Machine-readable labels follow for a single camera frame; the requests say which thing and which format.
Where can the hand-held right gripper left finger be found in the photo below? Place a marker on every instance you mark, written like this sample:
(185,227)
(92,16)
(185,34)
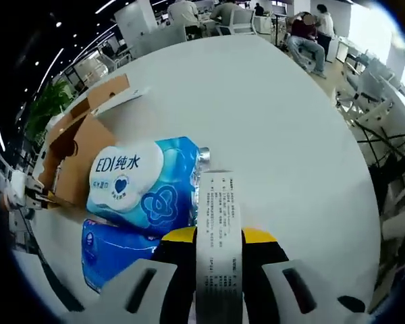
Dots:
(175,256)

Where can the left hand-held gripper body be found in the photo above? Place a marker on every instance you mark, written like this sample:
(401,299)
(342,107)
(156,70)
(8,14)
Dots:
(13,187)

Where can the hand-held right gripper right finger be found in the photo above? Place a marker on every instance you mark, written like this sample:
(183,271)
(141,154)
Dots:
(263,249)

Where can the white rectangular carton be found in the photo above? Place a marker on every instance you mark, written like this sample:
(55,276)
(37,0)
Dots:
(219,236)

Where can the blue soft tissue pack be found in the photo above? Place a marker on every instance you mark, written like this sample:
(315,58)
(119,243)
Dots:
(114,246)

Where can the brown cardboard shoe box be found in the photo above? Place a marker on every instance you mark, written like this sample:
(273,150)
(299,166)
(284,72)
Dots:
(87,135)

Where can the soft wet wipes pouch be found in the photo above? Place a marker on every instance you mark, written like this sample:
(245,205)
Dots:
(128,175)

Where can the potted green plant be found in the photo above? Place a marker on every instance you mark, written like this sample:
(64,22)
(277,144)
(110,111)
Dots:
(50,108)

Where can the black oval desk object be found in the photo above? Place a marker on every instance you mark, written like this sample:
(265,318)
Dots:
(351,304)

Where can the white pillar cabinet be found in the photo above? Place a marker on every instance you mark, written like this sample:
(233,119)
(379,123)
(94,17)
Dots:
(135,27)

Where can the white office chair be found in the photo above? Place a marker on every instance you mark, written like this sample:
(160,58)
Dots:
(368,84)
(243,20)

